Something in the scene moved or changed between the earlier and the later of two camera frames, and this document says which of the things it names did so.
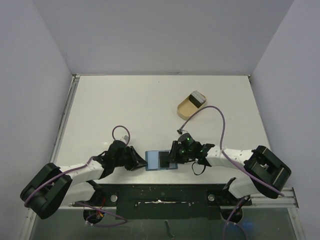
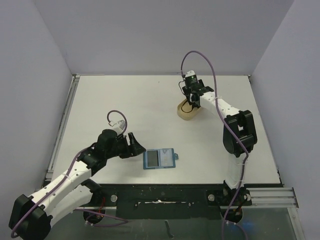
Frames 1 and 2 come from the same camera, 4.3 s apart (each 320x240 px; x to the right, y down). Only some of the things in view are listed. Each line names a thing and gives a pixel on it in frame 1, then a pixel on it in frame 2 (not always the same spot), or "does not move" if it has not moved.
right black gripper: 174,152 -> 191,95
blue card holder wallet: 159,160 does not move
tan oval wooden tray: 186,109 does not move
